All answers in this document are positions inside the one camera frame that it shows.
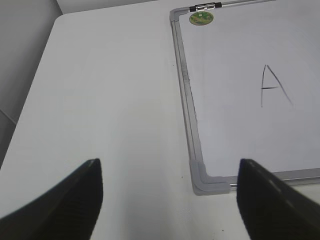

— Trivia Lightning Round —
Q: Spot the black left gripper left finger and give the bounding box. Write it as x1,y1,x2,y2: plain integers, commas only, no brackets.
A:
0,158,103,240

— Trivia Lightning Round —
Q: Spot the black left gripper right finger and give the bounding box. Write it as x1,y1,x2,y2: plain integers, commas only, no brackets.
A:
236,159,320,240

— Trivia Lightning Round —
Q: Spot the white magnetic whiteboard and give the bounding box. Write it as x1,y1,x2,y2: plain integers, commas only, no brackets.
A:
169,0,320,196

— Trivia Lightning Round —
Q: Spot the green round magnet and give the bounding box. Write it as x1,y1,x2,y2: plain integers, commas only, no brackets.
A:
189,11,214,26

